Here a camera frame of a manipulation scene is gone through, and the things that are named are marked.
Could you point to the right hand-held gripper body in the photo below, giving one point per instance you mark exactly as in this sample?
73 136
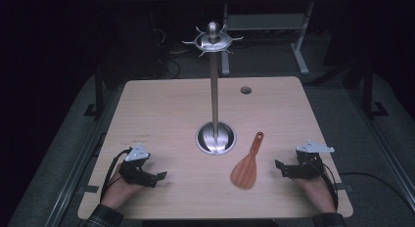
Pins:
308 163

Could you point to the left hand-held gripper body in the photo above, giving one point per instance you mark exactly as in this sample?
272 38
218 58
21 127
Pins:
135 170

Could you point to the person's left hand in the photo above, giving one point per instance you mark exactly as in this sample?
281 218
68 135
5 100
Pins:
119 191

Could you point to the person's right hand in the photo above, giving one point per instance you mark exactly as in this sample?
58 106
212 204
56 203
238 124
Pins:
318 192

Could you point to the wooden rice spatula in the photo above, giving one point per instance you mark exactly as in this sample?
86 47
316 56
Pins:
245 171

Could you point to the black metal stand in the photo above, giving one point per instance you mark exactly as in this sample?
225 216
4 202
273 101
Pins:
370 93

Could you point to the steel utensil rack stand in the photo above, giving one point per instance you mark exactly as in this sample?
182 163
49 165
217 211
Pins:
214 90

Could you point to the grey metal floor rail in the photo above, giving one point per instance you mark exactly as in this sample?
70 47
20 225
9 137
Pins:
388 148
73 174

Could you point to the white metal desk frame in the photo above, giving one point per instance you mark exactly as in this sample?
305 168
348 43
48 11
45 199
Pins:
301 41

